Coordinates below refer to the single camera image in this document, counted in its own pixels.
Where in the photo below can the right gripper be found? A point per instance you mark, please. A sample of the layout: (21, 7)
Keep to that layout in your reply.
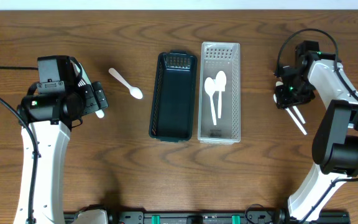
(284, 101)

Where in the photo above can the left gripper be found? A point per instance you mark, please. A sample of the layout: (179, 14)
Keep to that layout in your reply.
(95, 98)

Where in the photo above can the white spoon crossing sideways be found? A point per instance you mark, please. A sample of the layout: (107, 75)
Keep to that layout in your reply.
(220, 82)

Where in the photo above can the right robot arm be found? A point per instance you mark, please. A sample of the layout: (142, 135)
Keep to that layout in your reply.
(335, 145)

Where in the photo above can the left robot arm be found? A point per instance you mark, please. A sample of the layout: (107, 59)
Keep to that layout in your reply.
(49, 110)

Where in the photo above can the white plastic fork middle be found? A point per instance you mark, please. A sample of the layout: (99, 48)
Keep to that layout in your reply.
(100, 113)

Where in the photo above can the white plastic fork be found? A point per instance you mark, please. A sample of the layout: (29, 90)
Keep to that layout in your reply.
(84, 78)
(100, 113)

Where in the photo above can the white plastic fork upper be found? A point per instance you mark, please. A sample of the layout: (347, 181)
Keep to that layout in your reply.
(84, 78)

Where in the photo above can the white plastic spoon left side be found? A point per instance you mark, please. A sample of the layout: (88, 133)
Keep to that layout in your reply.
(134, 91)

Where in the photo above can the black plastic basket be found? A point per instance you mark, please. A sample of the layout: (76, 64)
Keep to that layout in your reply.
(173, 103)

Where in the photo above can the clear plastic basket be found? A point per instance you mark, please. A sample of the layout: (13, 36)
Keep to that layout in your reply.
(215, 57)

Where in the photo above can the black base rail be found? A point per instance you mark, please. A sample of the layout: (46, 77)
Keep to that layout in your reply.
(252, 216)

